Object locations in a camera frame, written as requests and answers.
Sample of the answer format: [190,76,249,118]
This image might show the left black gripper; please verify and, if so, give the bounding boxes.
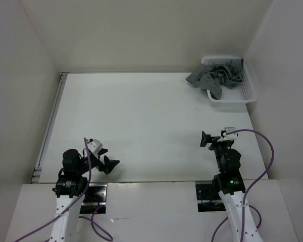
[76,147,119,174]

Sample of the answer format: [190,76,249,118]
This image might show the grey shorts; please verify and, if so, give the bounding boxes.
[186,58,244,100]

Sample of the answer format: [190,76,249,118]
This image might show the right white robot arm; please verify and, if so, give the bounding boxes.
[200,128,263,241]

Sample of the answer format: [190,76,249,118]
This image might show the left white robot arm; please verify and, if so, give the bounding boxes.
[48,148,120,241]

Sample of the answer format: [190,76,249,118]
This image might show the white plastic basket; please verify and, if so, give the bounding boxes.
[201,55,257,104]

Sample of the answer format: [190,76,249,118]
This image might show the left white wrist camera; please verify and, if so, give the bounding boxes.
[87,139,103,155]

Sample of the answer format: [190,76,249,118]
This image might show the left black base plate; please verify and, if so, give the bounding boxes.
[80,184,108,214]

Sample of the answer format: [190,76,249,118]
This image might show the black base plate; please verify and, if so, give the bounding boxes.
[195,181,226,212]
[80,184,108,214]

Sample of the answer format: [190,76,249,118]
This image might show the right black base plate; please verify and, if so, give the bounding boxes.
[195,181,226,212]

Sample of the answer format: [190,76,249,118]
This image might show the aluminium table edge rail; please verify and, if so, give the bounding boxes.
[30,72,69,184]

